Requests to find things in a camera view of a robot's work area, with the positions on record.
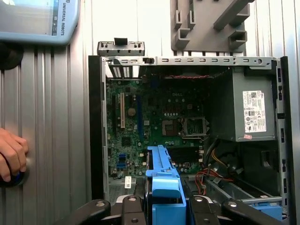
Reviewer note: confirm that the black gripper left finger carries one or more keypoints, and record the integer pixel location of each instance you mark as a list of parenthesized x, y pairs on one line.
[(93, 211)]

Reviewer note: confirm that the grey power supply unit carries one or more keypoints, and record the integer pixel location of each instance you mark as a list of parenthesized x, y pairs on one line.
[(229, 105)]

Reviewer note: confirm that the blue plastic drive latch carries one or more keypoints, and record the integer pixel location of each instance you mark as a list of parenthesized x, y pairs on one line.
[(269, 211)]

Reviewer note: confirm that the metal socket cover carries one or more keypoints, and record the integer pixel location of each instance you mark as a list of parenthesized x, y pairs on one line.
[(206, 127)]

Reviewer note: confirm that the grey parts rack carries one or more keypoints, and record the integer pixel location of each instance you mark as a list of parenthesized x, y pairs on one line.
[(206, 35)]

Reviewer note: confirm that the green motherboard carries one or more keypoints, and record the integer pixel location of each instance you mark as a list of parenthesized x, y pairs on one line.
[(150, 110)]

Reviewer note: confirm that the grey metal drive cage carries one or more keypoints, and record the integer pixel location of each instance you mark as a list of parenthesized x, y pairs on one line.
[(234, 189)]

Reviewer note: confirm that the black latch tab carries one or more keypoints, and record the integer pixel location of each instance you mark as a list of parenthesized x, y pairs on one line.
[(120, 41)]

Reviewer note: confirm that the black expansion slot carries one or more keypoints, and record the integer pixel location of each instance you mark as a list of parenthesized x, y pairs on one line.
[(114, 114)]

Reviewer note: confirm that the CPU socket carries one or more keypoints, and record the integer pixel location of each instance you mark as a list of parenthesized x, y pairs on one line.
[(170, 127)]

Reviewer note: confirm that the blue expansion slot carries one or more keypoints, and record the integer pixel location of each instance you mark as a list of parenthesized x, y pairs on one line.
[(139, 117)]

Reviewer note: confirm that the hard disk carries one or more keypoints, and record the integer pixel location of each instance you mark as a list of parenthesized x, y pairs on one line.
[(164, 187)]

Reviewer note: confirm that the person's hand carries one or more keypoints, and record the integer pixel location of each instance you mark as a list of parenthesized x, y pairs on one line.
[(11, 150)]

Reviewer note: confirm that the white expansion slot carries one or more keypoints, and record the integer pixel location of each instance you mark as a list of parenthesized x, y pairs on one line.
[(122, 110)]

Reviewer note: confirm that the black RAM slot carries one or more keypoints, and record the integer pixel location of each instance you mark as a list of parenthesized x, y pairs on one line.
[(185, 151), (185, 160)]

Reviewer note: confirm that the black open PC case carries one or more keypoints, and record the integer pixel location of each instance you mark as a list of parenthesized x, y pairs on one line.
[(95, 117)]

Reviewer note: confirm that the metal expansion card retainer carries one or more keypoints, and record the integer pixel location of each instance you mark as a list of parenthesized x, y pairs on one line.
[(122, 50)]

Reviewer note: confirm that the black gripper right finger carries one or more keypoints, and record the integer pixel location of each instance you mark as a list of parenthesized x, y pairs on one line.
[(204, 211)]

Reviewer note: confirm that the round coin battery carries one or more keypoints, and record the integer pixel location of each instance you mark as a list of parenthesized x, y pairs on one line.
[(131, 111)]

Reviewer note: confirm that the pale blue teach pendant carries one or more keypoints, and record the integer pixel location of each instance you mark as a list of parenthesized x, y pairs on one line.
[(65, 23)]

